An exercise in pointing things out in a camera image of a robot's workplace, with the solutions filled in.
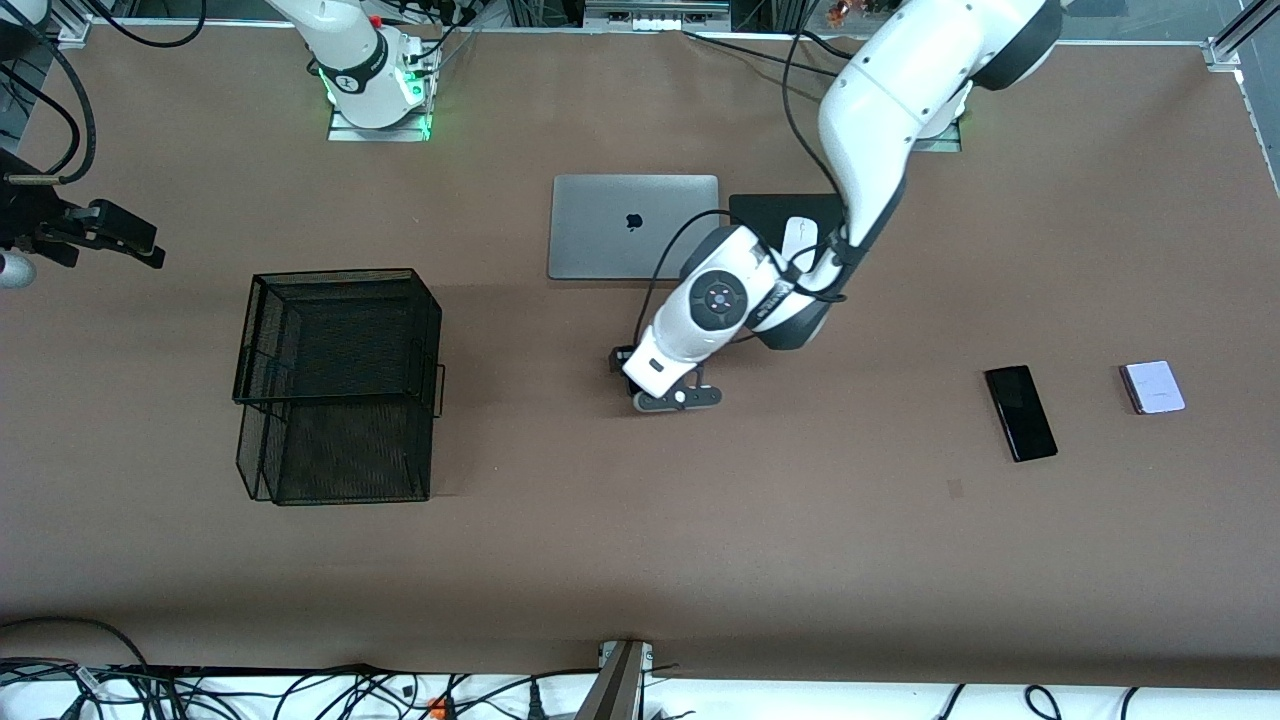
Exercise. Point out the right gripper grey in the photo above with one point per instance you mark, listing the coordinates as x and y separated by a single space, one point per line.
28 216

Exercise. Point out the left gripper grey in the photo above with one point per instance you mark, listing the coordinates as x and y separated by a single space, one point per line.
622 361

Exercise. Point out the long black slab phone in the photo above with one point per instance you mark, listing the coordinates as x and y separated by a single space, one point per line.
1020 412

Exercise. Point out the small white box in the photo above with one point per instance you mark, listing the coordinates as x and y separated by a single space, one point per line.
1155 388

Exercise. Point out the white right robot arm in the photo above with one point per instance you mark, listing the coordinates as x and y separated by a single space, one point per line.
350 50

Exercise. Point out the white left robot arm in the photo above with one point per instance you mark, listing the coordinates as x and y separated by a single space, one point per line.
900 80

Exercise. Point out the grey closed laptop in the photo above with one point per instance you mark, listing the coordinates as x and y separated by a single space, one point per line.
610 230

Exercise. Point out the black mouse pad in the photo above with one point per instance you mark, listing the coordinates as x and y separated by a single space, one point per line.
760 215

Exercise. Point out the white computer mouse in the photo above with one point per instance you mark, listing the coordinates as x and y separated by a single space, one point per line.
798 235

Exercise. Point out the white power strip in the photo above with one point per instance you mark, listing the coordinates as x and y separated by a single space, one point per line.
655 18

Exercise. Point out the black power strip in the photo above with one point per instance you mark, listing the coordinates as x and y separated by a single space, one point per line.
250 671

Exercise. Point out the aluminium corner frame bracket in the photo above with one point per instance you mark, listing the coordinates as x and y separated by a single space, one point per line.
1225 52
75 30

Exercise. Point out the aluminium frame profile post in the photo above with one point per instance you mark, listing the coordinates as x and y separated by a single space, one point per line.
615 685

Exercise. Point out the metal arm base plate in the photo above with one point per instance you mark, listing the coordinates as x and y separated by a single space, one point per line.
380 133
940 145

